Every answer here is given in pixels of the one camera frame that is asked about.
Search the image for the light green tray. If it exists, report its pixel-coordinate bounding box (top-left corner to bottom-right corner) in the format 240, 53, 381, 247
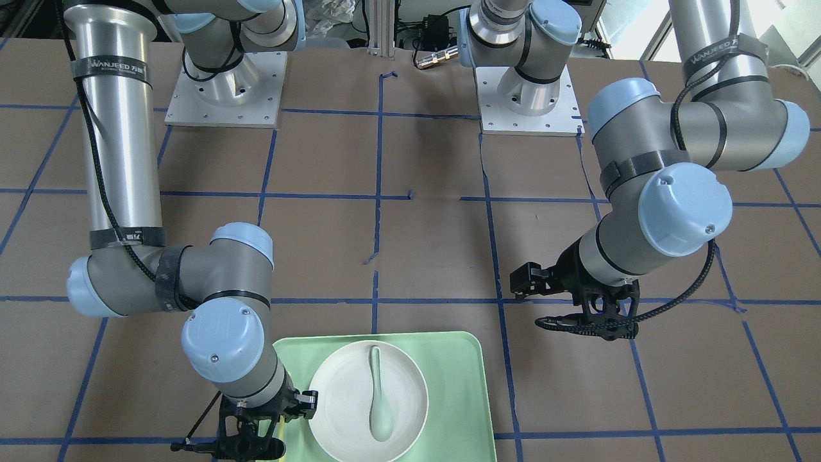
275, 331, 496, 461

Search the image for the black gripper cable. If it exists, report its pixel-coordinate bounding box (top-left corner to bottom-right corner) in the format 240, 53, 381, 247
536, 237, 716, 333

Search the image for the white round plate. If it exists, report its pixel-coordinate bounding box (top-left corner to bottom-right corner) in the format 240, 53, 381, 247
310, 340, 429, 461

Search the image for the light green spoon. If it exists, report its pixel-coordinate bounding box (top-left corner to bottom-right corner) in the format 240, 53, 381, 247
368, 345, 394, 442

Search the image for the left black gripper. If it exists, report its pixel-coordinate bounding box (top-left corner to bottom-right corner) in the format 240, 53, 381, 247
510, 240, 639, 340

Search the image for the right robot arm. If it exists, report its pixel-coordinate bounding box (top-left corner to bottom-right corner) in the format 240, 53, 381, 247
55, 1, 319, 461

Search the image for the silver cable connector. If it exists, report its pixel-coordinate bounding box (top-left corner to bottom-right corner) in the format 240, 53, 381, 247
414, 46, 459, 71

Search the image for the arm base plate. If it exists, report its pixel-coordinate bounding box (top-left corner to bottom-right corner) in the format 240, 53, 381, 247
165, 51, 288, 128
475, 67, 584, 137

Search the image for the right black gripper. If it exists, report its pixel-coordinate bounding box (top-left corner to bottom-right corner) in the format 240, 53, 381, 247
215, 377, 319, 461

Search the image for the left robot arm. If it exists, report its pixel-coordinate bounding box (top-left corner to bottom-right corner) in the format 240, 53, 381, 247
510, 1, 811, 340

